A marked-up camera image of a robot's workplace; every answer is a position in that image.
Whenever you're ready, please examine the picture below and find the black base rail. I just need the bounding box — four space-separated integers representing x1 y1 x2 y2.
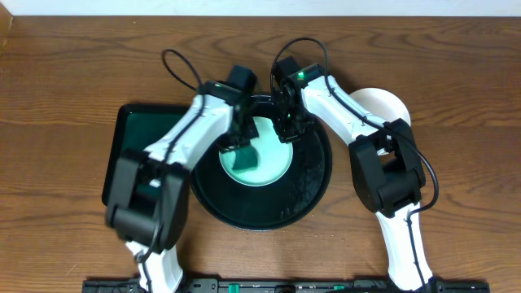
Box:
81 278 490 293

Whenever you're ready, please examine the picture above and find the white plate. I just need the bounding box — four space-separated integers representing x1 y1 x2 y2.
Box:
348 87 412 156

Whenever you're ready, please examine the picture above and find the round black tray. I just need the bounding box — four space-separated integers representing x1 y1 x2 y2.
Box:
189 94 334 232

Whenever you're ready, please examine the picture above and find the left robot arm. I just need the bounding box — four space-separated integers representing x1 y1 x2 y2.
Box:
105 65 258 292

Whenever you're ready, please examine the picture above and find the rectangular dark green tray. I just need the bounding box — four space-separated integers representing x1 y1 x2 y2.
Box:
102 103 188 206

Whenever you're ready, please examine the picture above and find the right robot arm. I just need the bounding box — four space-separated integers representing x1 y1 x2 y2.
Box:
271 57 433 291

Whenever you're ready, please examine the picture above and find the light green plate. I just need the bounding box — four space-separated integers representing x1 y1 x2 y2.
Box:
219 116 293 187

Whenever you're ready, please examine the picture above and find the green sponge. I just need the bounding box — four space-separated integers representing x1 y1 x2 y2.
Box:
232 145 259 172

